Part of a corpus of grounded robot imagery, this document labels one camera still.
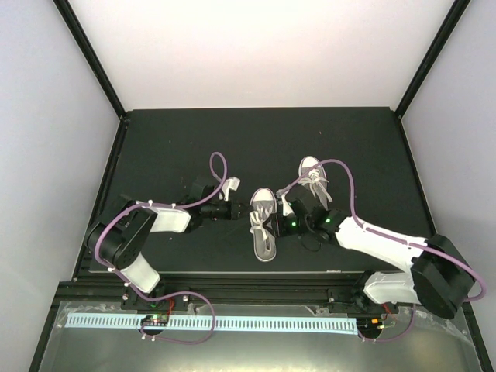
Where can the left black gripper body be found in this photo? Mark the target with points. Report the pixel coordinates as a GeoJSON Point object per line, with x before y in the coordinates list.
{"type": "Point", "coordinates": [233, 209]}

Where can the left small circuit board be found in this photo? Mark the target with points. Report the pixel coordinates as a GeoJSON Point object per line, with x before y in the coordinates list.
{"type": "Point", "coordinates": [154, 320]}

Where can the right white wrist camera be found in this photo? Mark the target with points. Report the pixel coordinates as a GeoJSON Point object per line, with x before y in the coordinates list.
{"type": "Point", "coordinates": [285, 205]}

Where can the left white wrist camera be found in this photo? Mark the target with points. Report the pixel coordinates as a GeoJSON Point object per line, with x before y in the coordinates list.
{"type": "Point", "coordinates": [229, 186]}

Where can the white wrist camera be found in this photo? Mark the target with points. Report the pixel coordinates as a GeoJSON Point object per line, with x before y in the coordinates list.
{"type": "Point", "coordinates": [285, 205]}
{"type": "Point", "coordinates": [229, 186]}

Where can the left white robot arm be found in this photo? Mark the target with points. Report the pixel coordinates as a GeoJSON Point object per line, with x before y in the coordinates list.
{"type": "Point", "coordinates": [122, 245]}

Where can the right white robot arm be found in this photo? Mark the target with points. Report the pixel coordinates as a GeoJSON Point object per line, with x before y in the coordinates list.
{"type": "Point", "coordinates": [430, 272]}

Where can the right black frame post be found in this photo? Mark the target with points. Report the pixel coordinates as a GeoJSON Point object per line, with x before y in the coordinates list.
{"type": "Point", "coordinates": [452, 18]}

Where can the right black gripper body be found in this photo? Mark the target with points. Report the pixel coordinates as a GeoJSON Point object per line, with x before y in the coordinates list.
{"type": "Point", "coordinates": [289, 229]}

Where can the grey sneaker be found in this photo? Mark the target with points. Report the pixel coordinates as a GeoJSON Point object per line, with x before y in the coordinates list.
{"type": "Point", "coordinates": [263, 204]}
{"type": "Point", "coordinates": [313, 177]}

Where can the white slotted cable duct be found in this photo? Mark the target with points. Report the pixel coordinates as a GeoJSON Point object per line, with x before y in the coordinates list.
{"type": "Point", "coordinates": [220, 323]}

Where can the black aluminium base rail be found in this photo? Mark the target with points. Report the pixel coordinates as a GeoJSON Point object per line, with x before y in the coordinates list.
{"type": "Point", "coordinates": [336, 292]}

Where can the left black frame post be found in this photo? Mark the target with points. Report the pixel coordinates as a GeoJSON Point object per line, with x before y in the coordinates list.
{"type": "Point", "coordinates": [73, 24]}

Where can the right small circuit board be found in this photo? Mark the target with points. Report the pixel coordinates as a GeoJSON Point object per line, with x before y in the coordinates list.
{"type": "Point", "coordinates": [374, 322]}

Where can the small circuit board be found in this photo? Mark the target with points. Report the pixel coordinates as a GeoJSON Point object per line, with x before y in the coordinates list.
{"type": "Point", "coordinates": [154, 320]}
{"type": "Point", "coordinates": [374, 322]}

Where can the black frame post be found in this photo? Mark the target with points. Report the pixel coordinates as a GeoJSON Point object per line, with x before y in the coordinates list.
{"type": "Point", "coordinates": [452, 18]}
{"type": "Point", "coordinates": [73, 24]}

